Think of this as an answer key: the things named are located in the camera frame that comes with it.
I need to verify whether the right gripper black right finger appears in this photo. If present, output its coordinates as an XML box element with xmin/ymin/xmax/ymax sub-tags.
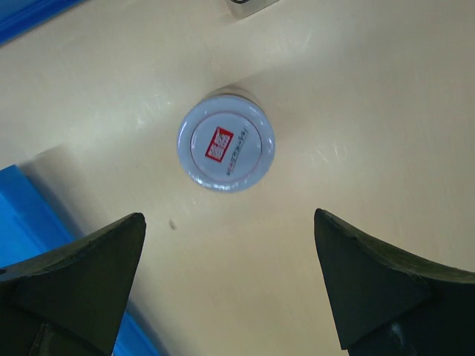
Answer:
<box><xmin>314</xmin><ymin>208</ymin><xmax>474</xmax><ymax>355</ymax></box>

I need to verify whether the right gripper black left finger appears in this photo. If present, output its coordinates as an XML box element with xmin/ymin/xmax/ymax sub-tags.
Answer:
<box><xmin>1</xmin><ymin>213</ymin><xmax>146</xmax><ymax>355</ymax></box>

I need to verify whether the red-white-lid chili jar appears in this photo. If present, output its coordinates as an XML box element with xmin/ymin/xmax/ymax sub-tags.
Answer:
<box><xmin>177</xmin><ymin>85</ymin><xmax>276</xmax><ymax>193</ymax></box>

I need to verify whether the blue three-compartment plastic bin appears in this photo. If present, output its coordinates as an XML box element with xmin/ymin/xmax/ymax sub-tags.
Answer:
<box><xmin>1</xmin><ymin>165</ymin><xmax>168</xmax><ymax>355</ymax></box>

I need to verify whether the blue plastic tray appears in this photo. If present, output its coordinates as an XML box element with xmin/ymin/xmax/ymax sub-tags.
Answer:
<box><xmin>1</xmin><ymin>1</ymin><xmax>71</xmax><ymax>45</ymax></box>

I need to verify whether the clear acrylic bottle rack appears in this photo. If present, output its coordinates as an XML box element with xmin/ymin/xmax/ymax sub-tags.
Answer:
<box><xmin>226</xmin><ymin>0</ymin><xmax>278</xmax><ymax>19</ymax></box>

